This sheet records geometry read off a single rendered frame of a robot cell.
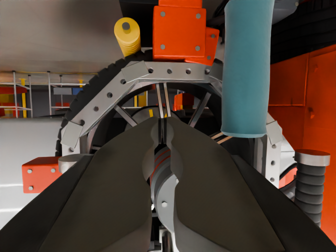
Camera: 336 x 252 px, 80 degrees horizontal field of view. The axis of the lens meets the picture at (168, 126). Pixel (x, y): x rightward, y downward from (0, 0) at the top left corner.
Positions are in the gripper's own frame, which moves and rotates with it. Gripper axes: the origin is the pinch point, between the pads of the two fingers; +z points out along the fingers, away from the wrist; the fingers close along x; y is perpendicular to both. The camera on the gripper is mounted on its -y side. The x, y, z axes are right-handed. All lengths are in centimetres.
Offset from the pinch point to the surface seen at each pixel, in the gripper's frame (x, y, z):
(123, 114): -11.0, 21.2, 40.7
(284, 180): 214, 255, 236
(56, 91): -220, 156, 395
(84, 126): -17.7, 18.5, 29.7
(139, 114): -11, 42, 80
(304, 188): 21.2, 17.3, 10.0
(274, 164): 29, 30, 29
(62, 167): -12.3, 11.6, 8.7
